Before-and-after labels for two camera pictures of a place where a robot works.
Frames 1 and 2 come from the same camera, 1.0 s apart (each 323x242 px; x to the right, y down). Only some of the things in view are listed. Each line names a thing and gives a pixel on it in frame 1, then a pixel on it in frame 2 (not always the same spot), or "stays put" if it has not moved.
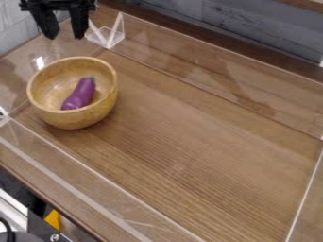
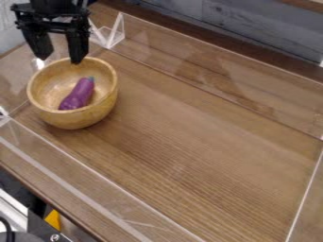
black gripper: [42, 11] to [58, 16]
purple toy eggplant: [81, 96] stays put
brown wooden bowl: [54, 81] stays put
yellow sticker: [55, 218] stays put
